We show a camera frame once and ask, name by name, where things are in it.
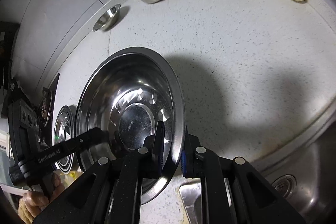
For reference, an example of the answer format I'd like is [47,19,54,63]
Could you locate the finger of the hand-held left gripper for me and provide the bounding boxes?
[36,127,109,170]

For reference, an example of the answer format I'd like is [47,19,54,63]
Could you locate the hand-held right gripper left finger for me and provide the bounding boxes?
[33,121,168,224]

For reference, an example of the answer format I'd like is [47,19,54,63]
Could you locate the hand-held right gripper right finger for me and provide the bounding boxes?
[181,132,306,224]

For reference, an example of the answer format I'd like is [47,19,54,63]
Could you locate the large labelled steel plate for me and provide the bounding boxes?
[54,105,77,175]

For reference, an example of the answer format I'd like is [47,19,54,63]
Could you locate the large steel bowl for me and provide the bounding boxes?
[74,47,186,206]

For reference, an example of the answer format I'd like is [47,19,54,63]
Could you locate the shallow steel bowl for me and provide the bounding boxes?
[92,4,122,32]

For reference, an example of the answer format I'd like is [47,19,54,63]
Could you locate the person's left hand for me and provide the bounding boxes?
[18,172,65,223]

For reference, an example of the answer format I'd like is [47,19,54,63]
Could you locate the yellow plastic bag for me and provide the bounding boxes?
[60,172,79,185]

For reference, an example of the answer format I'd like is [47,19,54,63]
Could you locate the black glass gas stove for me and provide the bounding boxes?
[39,73,61,127]

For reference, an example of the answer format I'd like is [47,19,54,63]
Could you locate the stainless steel sink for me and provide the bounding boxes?
[178,109,336,224]

